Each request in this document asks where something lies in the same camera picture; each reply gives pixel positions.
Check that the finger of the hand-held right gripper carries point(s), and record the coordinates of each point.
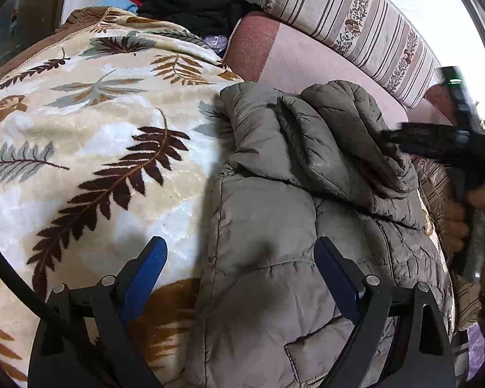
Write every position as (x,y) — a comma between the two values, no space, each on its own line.
(412,135)

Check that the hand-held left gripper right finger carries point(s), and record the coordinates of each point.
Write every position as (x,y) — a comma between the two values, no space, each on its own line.
(337,279)

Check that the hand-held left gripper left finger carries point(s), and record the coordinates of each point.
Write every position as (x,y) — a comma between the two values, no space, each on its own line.
(145,275)

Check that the grey quilted jacket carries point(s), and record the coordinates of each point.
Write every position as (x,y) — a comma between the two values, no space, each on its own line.
(266,218)

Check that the person's right hand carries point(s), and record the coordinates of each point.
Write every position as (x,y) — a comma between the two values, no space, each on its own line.
(456,218)

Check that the brown and cream pillow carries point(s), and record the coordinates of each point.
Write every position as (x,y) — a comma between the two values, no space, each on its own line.
(436,101)

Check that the long striped floral cushion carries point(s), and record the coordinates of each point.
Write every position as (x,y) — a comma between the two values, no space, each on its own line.
(347,20)

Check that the leaf print fleece blanket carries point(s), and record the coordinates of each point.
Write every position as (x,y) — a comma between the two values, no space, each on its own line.
(85,149)

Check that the pink bolster cushion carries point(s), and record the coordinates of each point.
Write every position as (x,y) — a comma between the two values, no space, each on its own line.
(291,56)

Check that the purple cloth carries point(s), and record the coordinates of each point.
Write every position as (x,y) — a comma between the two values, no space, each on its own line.
(216,42)

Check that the black garment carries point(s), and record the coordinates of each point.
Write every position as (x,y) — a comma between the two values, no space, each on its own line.
(194,8)

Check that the light blue cloth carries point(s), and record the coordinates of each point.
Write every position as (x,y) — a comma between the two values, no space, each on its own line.
(117,4)

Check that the wooden cabinet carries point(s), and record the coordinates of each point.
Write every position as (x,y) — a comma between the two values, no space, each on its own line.
(32,8)

